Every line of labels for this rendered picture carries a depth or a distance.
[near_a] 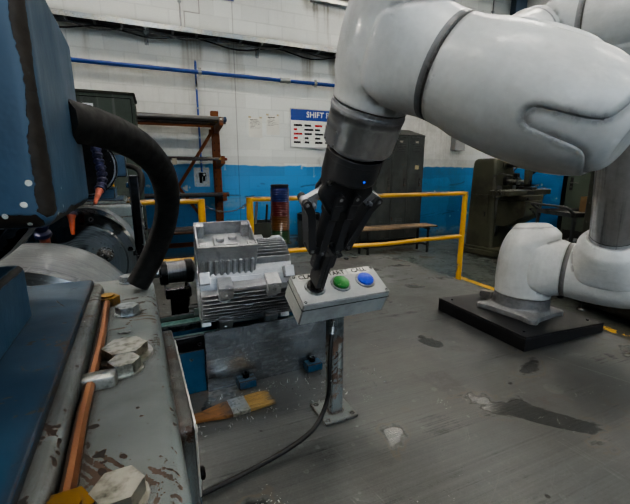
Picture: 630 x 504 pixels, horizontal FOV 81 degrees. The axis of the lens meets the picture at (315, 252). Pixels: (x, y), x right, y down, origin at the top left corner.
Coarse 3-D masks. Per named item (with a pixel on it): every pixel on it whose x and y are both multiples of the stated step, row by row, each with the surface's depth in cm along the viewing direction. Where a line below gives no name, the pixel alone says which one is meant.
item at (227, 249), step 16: (208, 224) 80; (224, 224) 81; (240, 224) 82; (208, 240) 79; (224, 240) 78; (240, 240) 81; (208, 256) 73; (224, 256) 74; (240, 256) 76; (256, 256) 77; (224, 272) 77; (240, 272) 78
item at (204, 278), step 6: (288, 270) 80; (198, 276) 74; (204, 276) 74; (288, 276) 80; (204, 282) 73; (210, 282) 74; (282, 312) 86; (288, 312) 87; (204, 324) 80; (210, 324) 80
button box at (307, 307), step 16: (336, 272) 66; (352, 272) 67; (368, 272) 68; (288, 288) 64; (304, 288) 61; (336, 288) 63; (352, 288) 64; (368, 288) 65; (384, 288) 66; (304, 304) 59; (320, 304) 60; (336, 304) 62; (352, 304) 63; (368, 304) 65; (304, 320) 61; (320, 320) 63
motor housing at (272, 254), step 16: (256, 240) 84; (272, 240) 84; (272, 256) 80; (288, 256) 82; (256, 272) 79; (208, 288) 75; (240, 288) 76; (256, 288) 77; (208, 304) 75; (224, 304) 77; (240, 304) 77; (256, 304) 79; (272, 304) 81; (288, 304) 82; (208, 320) 77; (240, 320) 81
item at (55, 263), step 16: (16, 256) 41; (32, 256) 41; (48, 256) 42; (64, 256) 44; (80, 256) 47; (96, 256) 51; (32, 272) 36; (48, 272) 37; (64, 272) 39; (80, 272) 41; (96, 272) 44; (112, 272) 49
